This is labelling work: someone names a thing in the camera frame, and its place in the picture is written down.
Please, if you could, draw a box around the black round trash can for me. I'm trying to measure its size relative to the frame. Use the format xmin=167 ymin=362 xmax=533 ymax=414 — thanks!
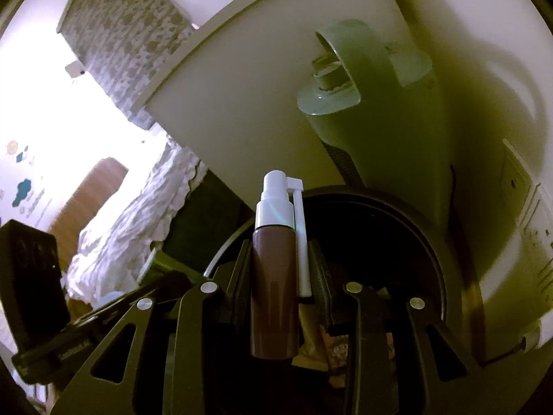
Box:
xmin=203 ymin=184 xmax=487 ymax=415

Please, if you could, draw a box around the brown spray bottle white cap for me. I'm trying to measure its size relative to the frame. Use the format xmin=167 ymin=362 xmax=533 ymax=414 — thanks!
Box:
xmin=250 ymin=170 xmax=312 ymax=360

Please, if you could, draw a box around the white cabinet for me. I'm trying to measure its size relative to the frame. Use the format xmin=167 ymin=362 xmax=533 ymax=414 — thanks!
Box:
xmin=142 ymin=0 xmax=450 ymax=234

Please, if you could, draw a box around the wooden bed headboard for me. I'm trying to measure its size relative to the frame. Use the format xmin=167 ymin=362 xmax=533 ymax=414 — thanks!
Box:
xmin=47 ymin=158 xmax=130 ymax=277

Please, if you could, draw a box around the dark green cloth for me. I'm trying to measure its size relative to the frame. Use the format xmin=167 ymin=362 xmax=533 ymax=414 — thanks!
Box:
xmin=164 ymin=168 xmax=255 ymax=264

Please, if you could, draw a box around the grey patterned window blind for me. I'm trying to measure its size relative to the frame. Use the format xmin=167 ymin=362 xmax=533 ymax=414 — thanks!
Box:
xmin=56 ymin=0 xmax=199 ymax=128

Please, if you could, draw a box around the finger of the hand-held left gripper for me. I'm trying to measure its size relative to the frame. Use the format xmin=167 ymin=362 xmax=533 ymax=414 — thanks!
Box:
xmin=86 ymin=270 xmax=197 ymax=325

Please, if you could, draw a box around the yellow paper envelope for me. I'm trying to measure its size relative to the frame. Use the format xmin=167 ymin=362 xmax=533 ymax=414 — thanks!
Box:
xmin=291 ymin=305 xmax=331 ymax=370

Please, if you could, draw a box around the blue cloud wall sticker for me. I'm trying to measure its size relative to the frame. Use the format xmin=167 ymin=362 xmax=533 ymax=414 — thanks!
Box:
xmin=12 ymin=178 xmax=34 ymax=207

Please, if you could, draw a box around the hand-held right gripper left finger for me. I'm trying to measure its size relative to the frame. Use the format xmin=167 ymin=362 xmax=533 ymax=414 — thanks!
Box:
xmin=49 ymin=238 xmax=253 ymax=415

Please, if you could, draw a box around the bed with white duvet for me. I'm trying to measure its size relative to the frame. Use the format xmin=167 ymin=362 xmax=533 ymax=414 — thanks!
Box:
xmin=65 ymin=142 xmax=206 ymax=303

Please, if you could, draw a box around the orange snack packet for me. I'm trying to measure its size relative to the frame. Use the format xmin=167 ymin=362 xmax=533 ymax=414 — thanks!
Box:
xmin=322 ymin=331 xmax=353 ymax=381

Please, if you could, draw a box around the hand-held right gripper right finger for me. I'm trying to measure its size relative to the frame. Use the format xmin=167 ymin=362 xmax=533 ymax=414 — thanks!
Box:
xmin=309 ymin=240 xmax=493 ymax=415

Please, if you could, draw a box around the white wall socket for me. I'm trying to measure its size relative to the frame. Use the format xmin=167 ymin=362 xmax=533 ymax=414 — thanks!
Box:
xmin=501 ymin=138 xmax=535 ymax=208
xmin=522 ymin=190 xmax=553 ymax=252

